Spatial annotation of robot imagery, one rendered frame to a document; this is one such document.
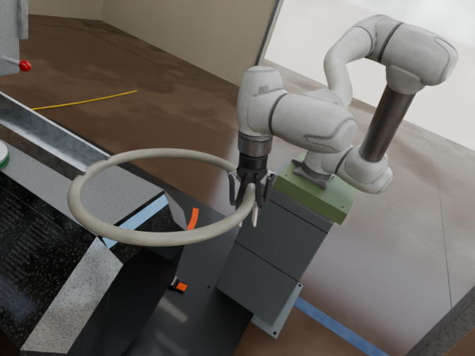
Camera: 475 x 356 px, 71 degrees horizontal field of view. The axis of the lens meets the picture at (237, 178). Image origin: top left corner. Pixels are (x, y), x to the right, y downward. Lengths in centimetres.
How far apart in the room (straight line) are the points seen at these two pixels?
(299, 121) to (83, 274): 74
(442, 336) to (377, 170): 89
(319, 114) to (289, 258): 116
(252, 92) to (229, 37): 551
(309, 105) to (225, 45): 563
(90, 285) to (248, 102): 70
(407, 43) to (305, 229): 91
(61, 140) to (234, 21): 531
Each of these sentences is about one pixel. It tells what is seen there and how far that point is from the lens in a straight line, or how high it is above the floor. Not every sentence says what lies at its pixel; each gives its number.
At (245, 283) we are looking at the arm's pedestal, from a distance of 198.
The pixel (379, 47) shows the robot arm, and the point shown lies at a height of 154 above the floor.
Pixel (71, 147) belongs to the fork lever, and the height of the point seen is 101.
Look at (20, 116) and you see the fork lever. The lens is 121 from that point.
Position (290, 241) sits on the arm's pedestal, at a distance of 170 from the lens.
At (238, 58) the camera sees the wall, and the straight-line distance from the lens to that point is 618.
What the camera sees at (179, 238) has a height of 109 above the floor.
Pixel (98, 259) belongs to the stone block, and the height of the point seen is 78.
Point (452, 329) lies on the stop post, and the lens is 196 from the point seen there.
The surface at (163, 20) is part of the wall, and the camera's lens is 707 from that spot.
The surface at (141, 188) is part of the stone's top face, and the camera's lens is 127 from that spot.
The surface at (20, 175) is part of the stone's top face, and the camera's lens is 129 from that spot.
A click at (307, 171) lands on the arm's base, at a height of 91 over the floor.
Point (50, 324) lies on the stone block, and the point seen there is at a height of 64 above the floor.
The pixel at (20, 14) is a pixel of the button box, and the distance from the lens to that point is 118.
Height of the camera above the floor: 158
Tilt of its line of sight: 29 degrees down
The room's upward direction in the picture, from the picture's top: 20 degrees clockwise
